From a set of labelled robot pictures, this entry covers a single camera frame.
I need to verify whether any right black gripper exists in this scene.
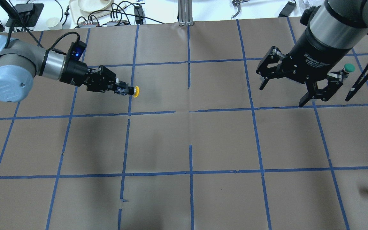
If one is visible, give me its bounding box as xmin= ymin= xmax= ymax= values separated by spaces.
xmin=256 ymin=35 xmax=345 ymax=107

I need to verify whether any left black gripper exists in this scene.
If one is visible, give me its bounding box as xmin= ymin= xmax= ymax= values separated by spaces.
xmin=59 ymin=60 xmax=127 ymax=96

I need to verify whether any yellow push button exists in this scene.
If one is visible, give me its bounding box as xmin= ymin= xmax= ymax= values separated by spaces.
xmin=123 ymin=85 xmax=140 ymax=98

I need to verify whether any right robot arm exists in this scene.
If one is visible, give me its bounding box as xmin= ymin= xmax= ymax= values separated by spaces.
xmin=256 ymin=0 xmax=368 ymax=107

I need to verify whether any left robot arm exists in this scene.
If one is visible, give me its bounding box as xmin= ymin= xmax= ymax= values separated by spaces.
xmin=0 ymin=34 xmax=139 ymax=103

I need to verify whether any green push button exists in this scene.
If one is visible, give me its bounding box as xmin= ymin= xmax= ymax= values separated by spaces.
xmin=342 ymin=64 xmax=356 ymax=75

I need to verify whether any black power adapter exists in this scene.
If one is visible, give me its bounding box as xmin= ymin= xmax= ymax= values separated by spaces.
xmin=278 ymin=0 xmax=297 ymax=18

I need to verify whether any beige tray with plate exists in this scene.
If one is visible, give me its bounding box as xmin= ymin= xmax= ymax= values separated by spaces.
xmin=68 ymin=0 xmax=115 ymax=23

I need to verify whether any white paper cup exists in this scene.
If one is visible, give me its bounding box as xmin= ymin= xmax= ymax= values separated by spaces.
xmin=45 ymin=17 xmax=63 ymax=30

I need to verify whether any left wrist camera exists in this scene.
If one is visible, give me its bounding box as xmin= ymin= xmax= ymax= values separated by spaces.
xmin=67 ymin=41 xmax=87 ymax=61

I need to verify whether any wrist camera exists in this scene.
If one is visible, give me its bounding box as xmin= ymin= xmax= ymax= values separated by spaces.
xmin=300 ymin=6 xmax=321 ymax=26
xmin=67 ymin=41 xmax=87 ymax=61

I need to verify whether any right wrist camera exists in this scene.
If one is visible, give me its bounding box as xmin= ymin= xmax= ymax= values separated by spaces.
xmin=300 ymin=6 xmax=321 ymax=26

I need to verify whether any aluminium frame post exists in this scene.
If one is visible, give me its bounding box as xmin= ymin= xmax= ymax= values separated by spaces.
xmin=178 ymin=0 xmax=194 ymax=26

